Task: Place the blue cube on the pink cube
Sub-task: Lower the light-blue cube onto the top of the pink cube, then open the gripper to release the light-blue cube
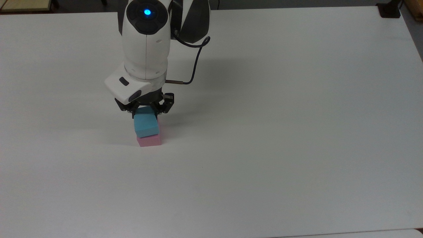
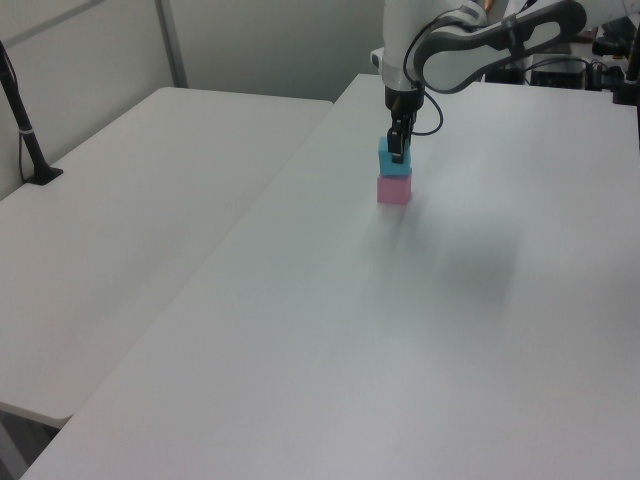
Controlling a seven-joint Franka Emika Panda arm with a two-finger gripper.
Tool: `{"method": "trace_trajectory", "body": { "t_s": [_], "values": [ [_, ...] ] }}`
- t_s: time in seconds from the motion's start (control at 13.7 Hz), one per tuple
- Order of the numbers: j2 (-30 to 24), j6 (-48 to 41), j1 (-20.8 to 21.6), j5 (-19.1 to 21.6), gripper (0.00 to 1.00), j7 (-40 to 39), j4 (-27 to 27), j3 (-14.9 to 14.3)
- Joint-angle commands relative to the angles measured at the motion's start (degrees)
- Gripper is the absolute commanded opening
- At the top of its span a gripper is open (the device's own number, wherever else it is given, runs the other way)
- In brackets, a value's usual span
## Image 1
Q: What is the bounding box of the black stand base plate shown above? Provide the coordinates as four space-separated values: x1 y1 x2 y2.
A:
377 0 402 19

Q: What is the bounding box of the pink cube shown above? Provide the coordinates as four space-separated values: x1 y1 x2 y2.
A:
136 120 162 147

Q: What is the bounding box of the tan wooden panel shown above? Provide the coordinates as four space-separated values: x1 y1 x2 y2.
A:
0 0 53 12

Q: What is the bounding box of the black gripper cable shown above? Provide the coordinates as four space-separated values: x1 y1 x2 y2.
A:
165 31 211 85

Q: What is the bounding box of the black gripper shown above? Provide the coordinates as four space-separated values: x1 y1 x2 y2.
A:
114 86 175 120

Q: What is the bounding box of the blue cube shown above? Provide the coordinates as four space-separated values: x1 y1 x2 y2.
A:
133 106 160 138

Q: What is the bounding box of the tan wooden edge piece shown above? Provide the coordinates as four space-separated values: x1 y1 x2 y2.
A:
405 0 423 22

